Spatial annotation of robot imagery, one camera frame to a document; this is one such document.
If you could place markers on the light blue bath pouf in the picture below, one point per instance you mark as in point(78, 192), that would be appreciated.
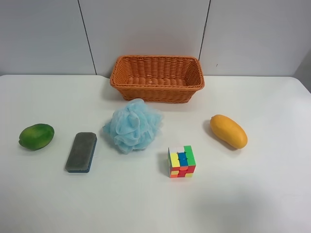
point(134, 126)

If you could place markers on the yellow mango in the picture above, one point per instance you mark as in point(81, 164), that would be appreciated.
point(229, 131)

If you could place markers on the multicolour puzzle cube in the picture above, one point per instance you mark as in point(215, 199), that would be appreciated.
point(181, 162)

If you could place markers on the orange wicker basket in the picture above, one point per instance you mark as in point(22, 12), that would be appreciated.
point(157, 78)

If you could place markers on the green mango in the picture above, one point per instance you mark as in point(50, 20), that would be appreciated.
point(36, 137)

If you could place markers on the grey blue whiteboard eraser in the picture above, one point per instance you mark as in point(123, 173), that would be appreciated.
point(81, 154)

